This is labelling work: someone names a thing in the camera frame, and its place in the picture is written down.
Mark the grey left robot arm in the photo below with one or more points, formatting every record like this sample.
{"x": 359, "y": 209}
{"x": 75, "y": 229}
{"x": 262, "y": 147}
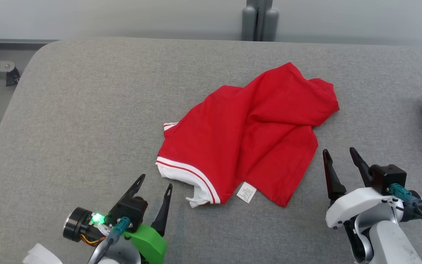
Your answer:
{"x": 119, "y": 256}

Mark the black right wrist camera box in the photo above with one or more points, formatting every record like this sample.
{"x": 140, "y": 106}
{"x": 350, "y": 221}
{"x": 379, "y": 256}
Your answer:
{"x": 388, "y": 178}

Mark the grey partition post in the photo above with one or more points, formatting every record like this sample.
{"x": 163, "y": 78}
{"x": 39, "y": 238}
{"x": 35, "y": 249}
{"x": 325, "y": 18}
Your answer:
{"x": 259, "y": 18}

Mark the red jersey shirt white sleeves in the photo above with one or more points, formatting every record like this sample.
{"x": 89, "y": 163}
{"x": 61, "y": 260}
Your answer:
{"x": 255, "y": 139}

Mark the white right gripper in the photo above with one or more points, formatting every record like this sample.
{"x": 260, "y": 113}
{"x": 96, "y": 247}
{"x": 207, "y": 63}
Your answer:
{"x": 357, "y": 203}

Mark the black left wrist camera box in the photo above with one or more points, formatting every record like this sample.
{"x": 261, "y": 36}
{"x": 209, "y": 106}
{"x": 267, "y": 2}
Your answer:
{"x": 130, "y": 212}

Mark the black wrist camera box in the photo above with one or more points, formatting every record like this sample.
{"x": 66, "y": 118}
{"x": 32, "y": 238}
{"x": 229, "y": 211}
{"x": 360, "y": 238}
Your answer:
{"x": 388, "y": 178}
{"x": 130, "y": 212}

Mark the grey cylinder post foot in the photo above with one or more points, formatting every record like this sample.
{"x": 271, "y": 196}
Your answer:
{"x": 271, "y": 25}
{"x": 248, "y": 25}

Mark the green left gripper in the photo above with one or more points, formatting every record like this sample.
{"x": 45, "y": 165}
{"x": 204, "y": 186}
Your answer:
{"x": 148, "y": 242}

